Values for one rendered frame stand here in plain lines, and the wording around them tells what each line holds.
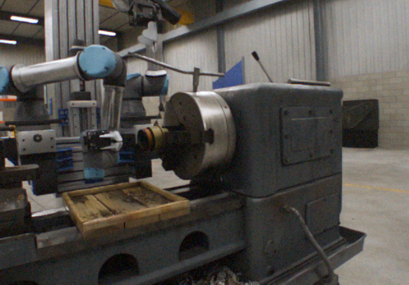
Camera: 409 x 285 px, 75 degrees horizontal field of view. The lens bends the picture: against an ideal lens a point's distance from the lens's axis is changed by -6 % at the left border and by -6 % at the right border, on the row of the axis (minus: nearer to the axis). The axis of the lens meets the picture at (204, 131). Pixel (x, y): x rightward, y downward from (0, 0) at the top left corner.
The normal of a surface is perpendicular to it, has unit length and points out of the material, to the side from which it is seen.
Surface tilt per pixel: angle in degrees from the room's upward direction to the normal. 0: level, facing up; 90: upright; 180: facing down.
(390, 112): 90
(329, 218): 90
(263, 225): 90
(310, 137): 90
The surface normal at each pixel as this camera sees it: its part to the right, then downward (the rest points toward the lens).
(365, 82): -0.70, 0.07
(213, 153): 0.55, 0.36
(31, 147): 0.61, 0.02
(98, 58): 0.04, 0.04
